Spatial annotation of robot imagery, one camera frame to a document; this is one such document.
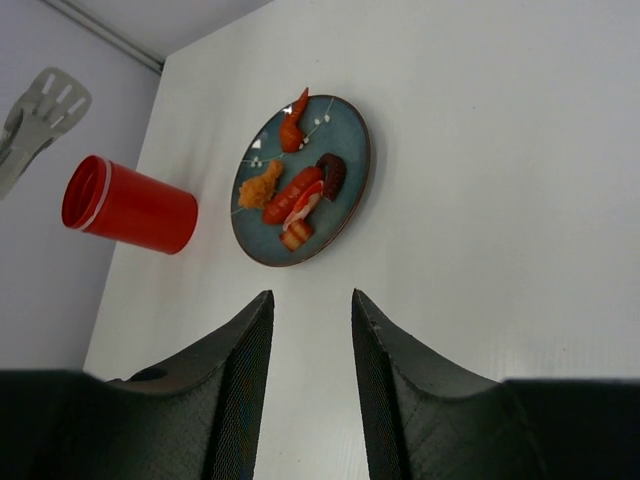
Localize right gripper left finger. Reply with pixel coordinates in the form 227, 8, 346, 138
1, 291, 274, 479

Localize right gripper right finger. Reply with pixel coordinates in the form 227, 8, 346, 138
351, 291, 639, 479

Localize red sausage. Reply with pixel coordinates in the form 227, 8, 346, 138
262, 166, 324, 225

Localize fried chicken drumstick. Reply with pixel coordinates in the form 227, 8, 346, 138
238, 160, 284, 210

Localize orange shrimp piece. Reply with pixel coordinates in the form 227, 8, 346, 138
279, 87, 309, 153

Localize metal serving tongs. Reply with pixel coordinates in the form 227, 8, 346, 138
1, 67, 92, 198

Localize striped bacon piece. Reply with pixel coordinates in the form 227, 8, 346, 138
279, 220, 314, 252

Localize red cylindrical container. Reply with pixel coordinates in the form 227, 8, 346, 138
61, 155, 198, 255

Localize crab stick piece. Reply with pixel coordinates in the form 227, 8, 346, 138
283, 180, 324, 231

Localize blue ceramic plate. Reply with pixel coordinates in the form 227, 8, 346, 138
230, 93, 371, 267

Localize dark octopus tentacle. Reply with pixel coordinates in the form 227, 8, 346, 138
316, 153, 347, 202

